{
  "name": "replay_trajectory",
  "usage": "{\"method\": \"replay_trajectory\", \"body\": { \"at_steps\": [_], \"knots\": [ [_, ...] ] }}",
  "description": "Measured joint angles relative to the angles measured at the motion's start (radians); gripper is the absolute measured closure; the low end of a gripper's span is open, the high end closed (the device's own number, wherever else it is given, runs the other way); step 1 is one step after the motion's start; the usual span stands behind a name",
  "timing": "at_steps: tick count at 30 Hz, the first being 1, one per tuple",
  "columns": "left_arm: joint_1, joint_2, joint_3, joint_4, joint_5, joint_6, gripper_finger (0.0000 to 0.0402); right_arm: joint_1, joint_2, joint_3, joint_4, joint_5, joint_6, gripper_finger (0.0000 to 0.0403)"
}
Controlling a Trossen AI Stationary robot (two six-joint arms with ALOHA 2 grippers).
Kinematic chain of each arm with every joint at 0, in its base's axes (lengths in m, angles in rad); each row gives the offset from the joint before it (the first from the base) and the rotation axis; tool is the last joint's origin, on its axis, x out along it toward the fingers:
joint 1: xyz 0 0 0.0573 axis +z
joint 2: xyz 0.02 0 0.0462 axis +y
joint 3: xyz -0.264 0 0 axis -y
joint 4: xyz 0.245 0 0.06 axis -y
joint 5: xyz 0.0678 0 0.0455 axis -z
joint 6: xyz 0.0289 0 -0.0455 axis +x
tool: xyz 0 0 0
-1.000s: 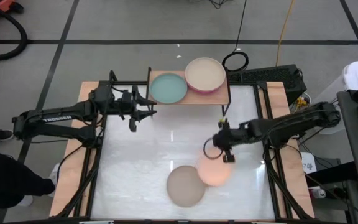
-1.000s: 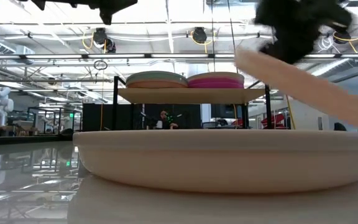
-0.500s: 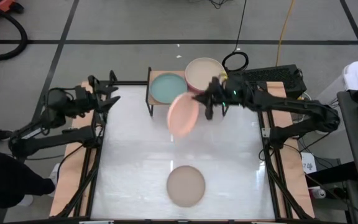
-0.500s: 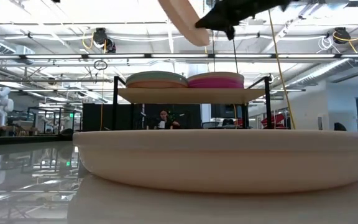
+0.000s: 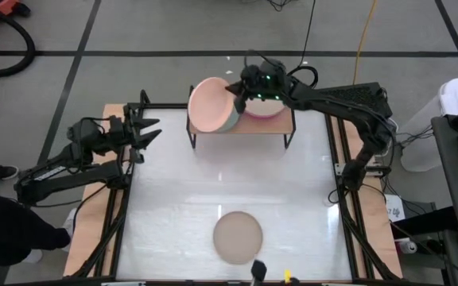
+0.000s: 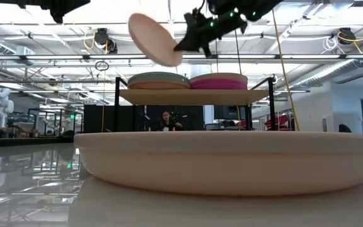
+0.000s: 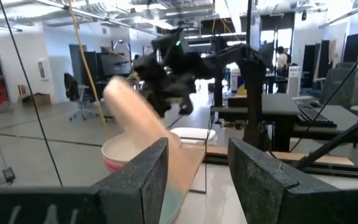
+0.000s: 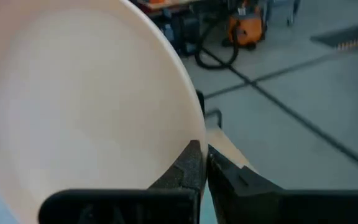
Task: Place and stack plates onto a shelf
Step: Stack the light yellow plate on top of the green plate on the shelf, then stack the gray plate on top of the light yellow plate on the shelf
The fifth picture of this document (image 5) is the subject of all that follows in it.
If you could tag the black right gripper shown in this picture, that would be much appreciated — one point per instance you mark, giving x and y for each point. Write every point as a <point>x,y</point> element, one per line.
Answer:
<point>266,89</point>

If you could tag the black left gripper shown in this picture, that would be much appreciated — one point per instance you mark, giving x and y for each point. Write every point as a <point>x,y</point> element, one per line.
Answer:
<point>123,137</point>

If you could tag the salmon pink round plate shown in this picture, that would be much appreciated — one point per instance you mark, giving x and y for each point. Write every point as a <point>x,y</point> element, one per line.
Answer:
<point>265,108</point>

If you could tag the light peach round plate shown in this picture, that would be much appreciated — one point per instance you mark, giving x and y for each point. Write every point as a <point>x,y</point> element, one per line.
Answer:
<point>209,105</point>

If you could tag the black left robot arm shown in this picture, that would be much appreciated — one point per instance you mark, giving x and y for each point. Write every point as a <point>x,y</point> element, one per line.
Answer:
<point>70,180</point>

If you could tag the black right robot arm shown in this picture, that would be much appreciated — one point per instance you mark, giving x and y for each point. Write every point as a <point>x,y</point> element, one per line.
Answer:
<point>332,105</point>

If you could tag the wooden shelf with black legs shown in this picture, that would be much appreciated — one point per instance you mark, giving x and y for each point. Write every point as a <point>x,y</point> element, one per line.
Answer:
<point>268,125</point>

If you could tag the white table mat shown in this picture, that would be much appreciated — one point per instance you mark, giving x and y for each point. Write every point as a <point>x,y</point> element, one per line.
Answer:
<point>197,178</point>

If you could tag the taupe round plate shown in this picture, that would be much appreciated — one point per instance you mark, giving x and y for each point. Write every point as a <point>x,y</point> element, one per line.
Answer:
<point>237,237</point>

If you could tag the small black device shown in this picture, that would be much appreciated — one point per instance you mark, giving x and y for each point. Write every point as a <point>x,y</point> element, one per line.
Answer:
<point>258,272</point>

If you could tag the small yellow object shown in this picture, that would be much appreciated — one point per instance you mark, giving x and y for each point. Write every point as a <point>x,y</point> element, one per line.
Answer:
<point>288,276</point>

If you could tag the white paper sheet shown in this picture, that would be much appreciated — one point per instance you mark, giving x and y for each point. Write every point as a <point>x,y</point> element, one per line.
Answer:
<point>395,206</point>

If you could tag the translucent grey plastic cover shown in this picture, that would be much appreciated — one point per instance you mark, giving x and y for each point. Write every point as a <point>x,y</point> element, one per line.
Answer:
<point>424,155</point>

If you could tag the white can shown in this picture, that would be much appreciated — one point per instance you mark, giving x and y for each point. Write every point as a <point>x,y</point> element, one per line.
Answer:
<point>408,247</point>

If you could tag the black floor box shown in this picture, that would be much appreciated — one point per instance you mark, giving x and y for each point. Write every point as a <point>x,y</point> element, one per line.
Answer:
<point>428,222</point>

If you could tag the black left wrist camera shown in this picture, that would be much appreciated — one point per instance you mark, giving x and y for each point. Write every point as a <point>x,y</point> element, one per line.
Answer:
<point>117,124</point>

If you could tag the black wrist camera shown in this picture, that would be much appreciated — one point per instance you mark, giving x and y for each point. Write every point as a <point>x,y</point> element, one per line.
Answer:
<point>262,73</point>
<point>117,124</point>

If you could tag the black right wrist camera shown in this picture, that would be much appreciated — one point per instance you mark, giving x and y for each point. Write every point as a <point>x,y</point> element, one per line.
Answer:
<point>262,73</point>

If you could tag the black aluminium table frame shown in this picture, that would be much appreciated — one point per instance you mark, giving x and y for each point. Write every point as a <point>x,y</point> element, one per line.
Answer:
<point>122,222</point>

